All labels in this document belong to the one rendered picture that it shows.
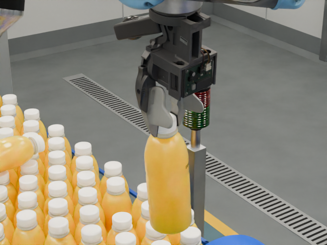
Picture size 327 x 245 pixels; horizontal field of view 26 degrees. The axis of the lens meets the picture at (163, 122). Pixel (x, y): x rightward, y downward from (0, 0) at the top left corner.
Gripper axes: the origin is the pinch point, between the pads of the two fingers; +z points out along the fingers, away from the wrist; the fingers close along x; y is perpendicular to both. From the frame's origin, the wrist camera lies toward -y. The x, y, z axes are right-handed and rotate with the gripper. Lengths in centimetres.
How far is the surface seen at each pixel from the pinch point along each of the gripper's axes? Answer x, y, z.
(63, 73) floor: 181, -312, 200
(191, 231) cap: 10.8, -3.6, 31.8
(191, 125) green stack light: 33, -27, 30
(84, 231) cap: -4.6, -16.8, 31.9
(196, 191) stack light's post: 33, -25, 48
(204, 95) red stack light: 36, -27, 23
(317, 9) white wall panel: 351, -221, 168
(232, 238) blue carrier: 1.8, 14.3, 15.3
